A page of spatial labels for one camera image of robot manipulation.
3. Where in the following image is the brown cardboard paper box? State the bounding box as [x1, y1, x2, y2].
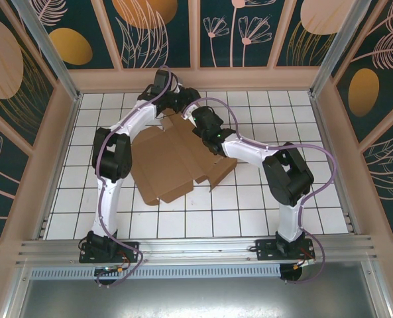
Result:
[129, 112, 239, 207]

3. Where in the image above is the grey metal sheet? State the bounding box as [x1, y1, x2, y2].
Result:
[3, 260, 391, 318]

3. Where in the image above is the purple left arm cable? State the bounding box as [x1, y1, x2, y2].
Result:
[94, 65, 184, 289]

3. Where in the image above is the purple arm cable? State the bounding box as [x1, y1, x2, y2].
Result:
[182, 97, 337, 286]
[94, 65, 184, 289]

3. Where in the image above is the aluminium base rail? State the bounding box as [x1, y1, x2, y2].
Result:
[15, 234, 381, 266]

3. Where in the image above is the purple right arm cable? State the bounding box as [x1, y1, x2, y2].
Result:
[182, 97, 337, 286]

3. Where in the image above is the aluminium frame post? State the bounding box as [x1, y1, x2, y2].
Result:
[11, 0, 82, 103]
[308, 0, 363, 99]

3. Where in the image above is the grey slotted cable duct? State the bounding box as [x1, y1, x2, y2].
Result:
[30, 264, 282, 280]

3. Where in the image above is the power wire with yellow connector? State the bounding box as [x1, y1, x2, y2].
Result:
[294, 246, 317, 271]
[115, 253, 134, 276]

